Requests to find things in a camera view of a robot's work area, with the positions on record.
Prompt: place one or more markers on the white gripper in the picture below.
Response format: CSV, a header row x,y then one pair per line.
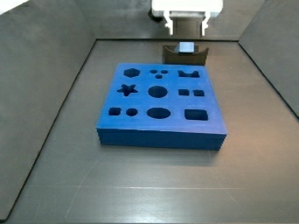
x,y
185,9

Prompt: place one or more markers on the light blue rectangular block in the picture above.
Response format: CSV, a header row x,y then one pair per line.
x,y
184,47

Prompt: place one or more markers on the black curved fixture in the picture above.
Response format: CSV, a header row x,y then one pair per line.
x,y
184,58

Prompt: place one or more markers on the blue foam shape board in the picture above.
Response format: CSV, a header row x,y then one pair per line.
x,y
161,106

